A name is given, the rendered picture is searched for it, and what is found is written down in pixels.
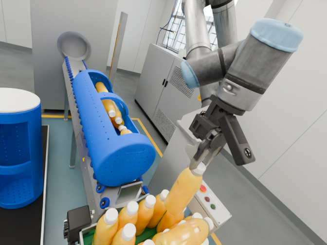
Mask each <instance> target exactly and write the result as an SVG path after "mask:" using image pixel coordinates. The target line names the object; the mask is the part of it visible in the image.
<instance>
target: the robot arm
mask: <svg viewBox="0 0 327 245"><path fill-rule="evenodd" d="M209 5H210V6H211V9H212V14H213V19H214V25H215V31H216V36H217V42H218V49H216V50H212V48H211V43H210V38H209V34H208V29H207V24H206V20H205V15H204V8H205V7H207V6H209ZM181 9H182V13H183V15H184V18H185V41H186V60H183V61H182V62H181V64H180V66H181V71H182V75H183V78H184V81H185V83H186V85H187V87H188V88H189V89H193V88H199V90H200V97H201V103H202V106H201V108H203V107H206V106H208V105H209V107H208V108H207V110H206V111H204V112H205V113H204V112H203V111H202V112H201V113H200V114H196V116H195V117H194V119H193V121H192V123H191V125H190V127H189V130H190V131H191V132H192V133H193V135H194V136H195V137H196V138H197V139H201V140H202V141H198V142H197V143H196V144H195V145H194V146H193V145H190V144H188V145H186V147H185V151H186V153H187V155H188V157H189V159H190V165H189V170H193V169H196V168H197V167H198V165H199V164H200V163H201V161H202V159H203V158H204V160H203V161H202V163H204V165H205V166H206V165H207V164H208V163H209V162H210V161H212V160H213V158H214V157H215V156H217V154H218V153H219V152H220V151H221V150H222V149H223V147H224V146H225V144H226V143H227V144H228V147H229V149H230V151H231V154H232V156H233V159H234V161H235V164H236V165H237V166H242V165H246V164H249V163H252V162H255V157H254V154H253V152H252V150H251V148H250V146H249V144H248V142H247V139H246V137H245V135H244V133H243V131H242V129H241V127H240V125H239V122H238V120H237V118H236V116H233V115H234V114H235V115H238V116H243V114H244V113H245V111H252V110H253V108H254V107H255V106H256V104H257V103H258V102H259V100H260V99H261V97H262V96H263V94H264V93H265V91H266V90H267V89H268V87H269V86H270V84H271V83H272V82H273V80H274V79H275V78H276V76H277V75H278V73H279V72H280V71H281V70H282V68H283V67H284V65H285V64H286V63H287V61H288V60H289V58H290V57H291V56H292V54H293V53H294V52H296V51H297V49H298V46H299V44H300V43H301V41H302V40H303V38H304V33H303V32H302V31H301V30H300V29H298V28H297V27H295V26H293V25H290V24H288V23H285V22H282V21H279V20H275V19H271V18H260V19H258V20H257V21H256V22H255V23H254V25H253V26H252V27H251V28H250V32H249V34H248V35H247V37H246V39H244V40H242V41H239V42H238V40H237V28H236V11H235V0H182V1H181ZM201 115H202V116H201Z"/></svg>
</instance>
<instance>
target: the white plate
mask: <svg viewBox="0 0 327 245"><path fill-rule="evenodd" d="M39 104H40V99H39V97H38V96H36V95H35V94H33V93H31V92H28V91H25V90H21V89H16V88H0V113H17V112H23V111H27V110H31V109H33V108H35V107H37V106H38V105H39Z"/></svg>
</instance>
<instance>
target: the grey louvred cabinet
mask: <svg viewBox="0 0 327 245"><path fill-rule="evenodd" d="M183 60H184V59H183V58H181V57H178V54H176V53H174V52H172V51H170V50H168V49H165V48H163V47H160V46H158V45H155V44H152V43H150V44H149V47H148V51H147V54H146V58H145V62H144V65H143V69H142V72H141V76H140V79H139V82H138V85H137V89H136V92H135V96H134V98H135V102H136V104H137V105H138V107H139V108H140V109H141V111H142V112H143V113H144V114H145V116H146V117H147V119H148V120H149V121H150V123H151V124H152V126H153V127H154V128H155V130H156V131H157V132H158V134H159V135H160V137H161V138H162V139H163V141H164V142H165V143H166V145H168V144H169V141H170V139H171V137H172V135H173V133H174V131H175V129H176V127H177V125H176V122H177V120H182V118H183V115H186V114H188V113H191V112H193V111H196V110H198V109H201V106H202V103H201V97H200V90H199V88H193V89H189V88H188V87H187V85H186V83H185V81H184V78H183V75H182V71H181V66H180V64H181V62H182V61H183Z"/></svg>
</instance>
